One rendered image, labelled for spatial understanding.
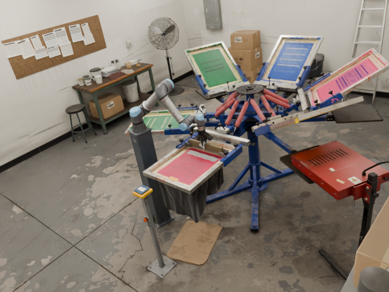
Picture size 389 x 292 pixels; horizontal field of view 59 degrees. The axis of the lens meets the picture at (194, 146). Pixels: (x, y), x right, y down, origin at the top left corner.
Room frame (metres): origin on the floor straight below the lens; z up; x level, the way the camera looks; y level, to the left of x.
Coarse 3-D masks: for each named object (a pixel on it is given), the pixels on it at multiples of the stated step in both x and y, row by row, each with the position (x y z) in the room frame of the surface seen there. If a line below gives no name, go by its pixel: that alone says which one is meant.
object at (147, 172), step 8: (216, 144) 3.05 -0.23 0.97; (224, 144) 2.99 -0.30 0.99; (176, 152) 3.01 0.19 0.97; (160, 160) 2.87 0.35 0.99; (152, 168) 2.76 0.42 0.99; (216, 168) 2.59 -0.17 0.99; (152, 176) 2.63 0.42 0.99; (160, 176) 2.60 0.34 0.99; (208, 176) 2.50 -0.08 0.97; (168, 184) 2.49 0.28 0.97; (176, 184) 2.43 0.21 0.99; (192, 184) 2.40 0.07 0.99; (200, 184) 2.42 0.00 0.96
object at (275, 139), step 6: (270, 132) 3.20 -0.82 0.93; (270, 138) 3.13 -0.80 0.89; (276, 138) 3.05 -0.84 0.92; (282, 144) 2.92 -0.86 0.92; (288, 150) 2.81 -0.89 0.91; (294, 150) 2.77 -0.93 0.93; (300, 150) 2.72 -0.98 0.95; (282, 156) 2.66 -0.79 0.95; (288, 156) 2.65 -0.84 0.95; (282, 162) 2.59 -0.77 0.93; (288, 162) 2.55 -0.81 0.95; (294, 168) 2.45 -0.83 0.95; (300, 174) 2.35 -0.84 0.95; (306, 180) 2.26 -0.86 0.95
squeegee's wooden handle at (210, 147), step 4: (192, 140) 3.05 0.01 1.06; (196, 140) 3.03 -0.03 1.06; (192, 144) 3.05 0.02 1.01; (196, 144) 3.01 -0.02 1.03; (204, 144) 2.94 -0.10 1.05; (208, 144) 2.91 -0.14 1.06; (212, 144) 2.90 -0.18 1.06; (208, 148) 2.91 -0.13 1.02; (212, 148) 2.87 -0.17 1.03; (216, 148) 2.84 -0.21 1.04; (220, 148) 2.81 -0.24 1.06; (216, 152) 2.84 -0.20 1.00
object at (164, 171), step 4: (192, 148) 3.07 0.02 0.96; (184, 152) 3.01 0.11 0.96; (200, 152) 2.96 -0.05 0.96; (204, 152) 2.95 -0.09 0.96; (180, 156) 2.95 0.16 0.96; (188, 156) 2.92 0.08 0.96; (192, 156) 2.91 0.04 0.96; (196, 156) 2.90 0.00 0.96; (176, 160) 2.88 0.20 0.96; (168, 164) 2.84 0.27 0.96; (172, 164) 2.83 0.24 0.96; (164, 168) 2.78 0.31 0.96; (160, 172) 2.72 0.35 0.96; (164, 172) 2.71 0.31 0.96; (168, 172) 2.70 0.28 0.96; (172, 172) 2.69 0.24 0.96; (168, 176) 2.63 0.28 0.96; (172, 176) 2.62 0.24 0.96
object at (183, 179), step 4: (208, 152) 2.94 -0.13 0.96; (216, 156) 2.84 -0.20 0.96; (220, 156) 2.83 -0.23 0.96; (204, 160) 2.80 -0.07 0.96; (208, 160) 2.79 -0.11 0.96; (216, 160) 2.76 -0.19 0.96; (208, 164) 2.73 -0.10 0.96; (212, 164) 2.72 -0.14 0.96; (204, 168) 2.67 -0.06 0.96; (208, 168) 2.66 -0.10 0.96; (200, 172) 2.61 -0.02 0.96; (204, 172) 2.60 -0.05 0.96; (176, 176) 2.61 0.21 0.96; (180, 176) 2.60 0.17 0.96; (184, 176) 2.59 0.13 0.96; (196, 176) 2.56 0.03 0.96; (180, 180) 2.54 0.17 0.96; (184, 180) 2.53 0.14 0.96; (188, 180) 2.52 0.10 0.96; (192, 180) 2.51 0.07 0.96; (188, 184) 2.46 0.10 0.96
